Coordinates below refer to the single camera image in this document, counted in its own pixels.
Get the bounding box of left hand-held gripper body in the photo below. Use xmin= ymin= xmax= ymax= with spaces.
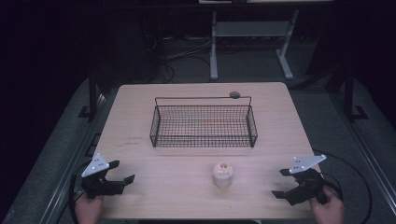
xmin=80 ymin=152 xmax=126 ymax=200

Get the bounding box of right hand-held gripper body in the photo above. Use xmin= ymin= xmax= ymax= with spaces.
xmin=283 ymin=154 xmax=330 ymax=207

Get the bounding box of person's left hand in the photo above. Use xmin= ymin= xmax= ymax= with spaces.
xmin=74 ymin=194 xmax=105 ymax=224

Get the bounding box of person's right hand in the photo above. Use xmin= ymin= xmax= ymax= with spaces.
xmin=308 ymin=186 xmax=346 ymax=224

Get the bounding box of pale bumpy round object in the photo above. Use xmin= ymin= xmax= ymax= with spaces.
xmin=212 ymin=161 xmax=234 ymax=189

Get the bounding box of black metal stand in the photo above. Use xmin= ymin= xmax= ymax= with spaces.
xmin=78 ymin=66 xmax=106 ymax=119
xmin=342 ymin=69 xmax=369 ymax=123

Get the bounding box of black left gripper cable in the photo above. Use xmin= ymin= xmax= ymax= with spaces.
xmin=55 ymin=161 xmax=92 ymax=224

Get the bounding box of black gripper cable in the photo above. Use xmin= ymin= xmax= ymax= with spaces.
xmin=55 ymin=161 xmax=92 ymax=224
xmin=312 ymin=148 xmax=374 ymax=224

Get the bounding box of aluminium floor rail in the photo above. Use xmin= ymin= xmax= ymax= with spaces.
xmin=39 ymin=92 xmax=108 ymax=224
xmin=331 ymin=92 xmax=396 ymax=217

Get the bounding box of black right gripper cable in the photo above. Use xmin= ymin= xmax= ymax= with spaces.
xmin=312 ymin=148 xmax=374 ymax=224

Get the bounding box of black wire basket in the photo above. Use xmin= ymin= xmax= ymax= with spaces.
xmin=148 ymin=95 xmax=259 ymax=148

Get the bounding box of bundle of floor cables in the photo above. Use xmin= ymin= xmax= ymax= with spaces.
xmin=146 ymin=34 xmax=213 ymax=84

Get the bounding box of white metal desk frame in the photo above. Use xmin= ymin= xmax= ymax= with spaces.
xmin=209 ymin=8 xmax=300 ymax=81

